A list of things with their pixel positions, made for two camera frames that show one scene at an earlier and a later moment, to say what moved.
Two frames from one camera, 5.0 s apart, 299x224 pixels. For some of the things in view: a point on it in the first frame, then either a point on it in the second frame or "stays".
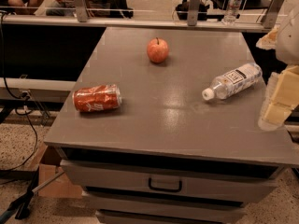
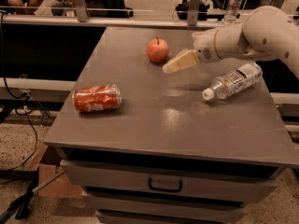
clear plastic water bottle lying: (233, 82) stays
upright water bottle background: (234, 4) stays
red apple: (158, 49) stays
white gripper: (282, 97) → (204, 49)
